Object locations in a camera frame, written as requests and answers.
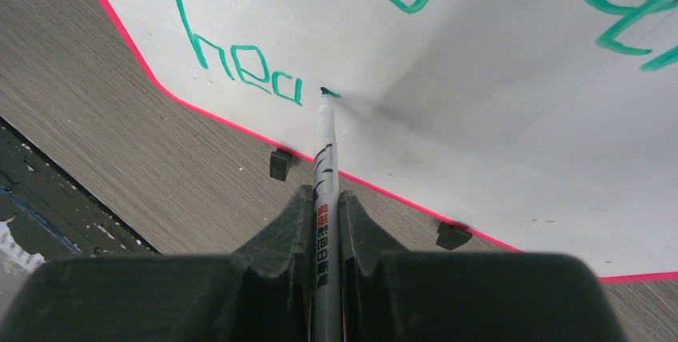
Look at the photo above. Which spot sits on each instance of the black whiteboard foot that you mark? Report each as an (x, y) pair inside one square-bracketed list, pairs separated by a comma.
[(280, 162), (452, 236)]

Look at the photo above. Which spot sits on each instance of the left black whiteboard foot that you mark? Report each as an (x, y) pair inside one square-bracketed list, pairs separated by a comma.
[(280, 162)]

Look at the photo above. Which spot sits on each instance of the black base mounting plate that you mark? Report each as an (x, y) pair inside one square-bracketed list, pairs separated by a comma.
[(47, 215)]

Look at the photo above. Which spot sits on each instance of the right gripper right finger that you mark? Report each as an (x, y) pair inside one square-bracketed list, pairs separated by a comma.
[(395, 294)]

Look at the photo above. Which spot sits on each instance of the green whiteboard marker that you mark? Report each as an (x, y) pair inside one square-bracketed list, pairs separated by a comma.
[(327, 324)]

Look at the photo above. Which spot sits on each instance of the whiteboard with red frame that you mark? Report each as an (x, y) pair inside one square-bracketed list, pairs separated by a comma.
[(543, 125)]

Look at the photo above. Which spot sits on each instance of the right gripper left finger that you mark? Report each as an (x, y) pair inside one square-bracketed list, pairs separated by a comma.
[(258, 292)]

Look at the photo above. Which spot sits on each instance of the right black whiteboard foot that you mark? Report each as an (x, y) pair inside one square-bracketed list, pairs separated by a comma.
[(452, 236)]

